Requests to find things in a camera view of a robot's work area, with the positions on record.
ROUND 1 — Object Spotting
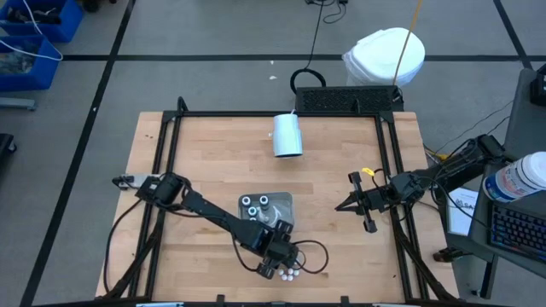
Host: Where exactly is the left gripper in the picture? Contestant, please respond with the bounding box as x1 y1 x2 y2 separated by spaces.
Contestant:
255 219 302 281

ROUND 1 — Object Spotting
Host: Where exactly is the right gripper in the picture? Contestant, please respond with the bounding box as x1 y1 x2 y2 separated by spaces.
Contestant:
335 171 413 235

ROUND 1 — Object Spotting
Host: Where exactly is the grey plastic bin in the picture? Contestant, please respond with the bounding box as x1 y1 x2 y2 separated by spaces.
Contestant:
237 190 296 227

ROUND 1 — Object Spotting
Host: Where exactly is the white printed paper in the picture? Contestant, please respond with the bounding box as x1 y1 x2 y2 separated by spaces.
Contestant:
445 187 481 237

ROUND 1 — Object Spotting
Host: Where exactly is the black perforated computer case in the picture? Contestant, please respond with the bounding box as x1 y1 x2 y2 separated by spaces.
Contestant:
294 84 405 114

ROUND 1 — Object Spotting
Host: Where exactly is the grey desk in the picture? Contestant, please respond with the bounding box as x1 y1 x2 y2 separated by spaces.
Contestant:
467 157 546 281
501 67 546 163

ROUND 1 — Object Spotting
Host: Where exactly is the white lined trash can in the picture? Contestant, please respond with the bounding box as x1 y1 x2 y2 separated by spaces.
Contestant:
342 26 427 88

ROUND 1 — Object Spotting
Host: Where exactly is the white wipes canister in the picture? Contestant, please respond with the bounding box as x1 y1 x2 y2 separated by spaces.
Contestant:
482 151 546 204

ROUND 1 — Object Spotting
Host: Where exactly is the backlit black keyboard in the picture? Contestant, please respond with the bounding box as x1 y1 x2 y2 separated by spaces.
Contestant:
488 200 546 264

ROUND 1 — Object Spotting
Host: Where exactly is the black desktop device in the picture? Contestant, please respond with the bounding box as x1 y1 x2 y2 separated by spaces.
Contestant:
530 63 546 107

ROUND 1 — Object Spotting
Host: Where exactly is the grey metal bar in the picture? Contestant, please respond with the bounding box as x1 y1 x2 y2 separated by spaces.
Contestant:
0 96 38 112

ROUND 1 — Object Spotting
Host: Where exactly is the blue storage bin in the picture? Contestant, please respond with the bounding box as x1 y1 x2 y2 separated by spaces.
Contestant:
0 34 63 93
0 0 85 43

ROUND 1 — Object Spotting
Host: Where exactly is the black hanging cable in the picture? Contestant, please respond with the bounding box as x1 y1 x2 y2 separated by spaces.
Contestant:
289 0 329 96

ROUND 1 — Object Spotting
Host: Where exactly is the yellow hanging cord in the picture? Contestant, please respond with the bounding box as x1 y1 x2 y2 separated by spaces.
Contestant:
392 0 424 86

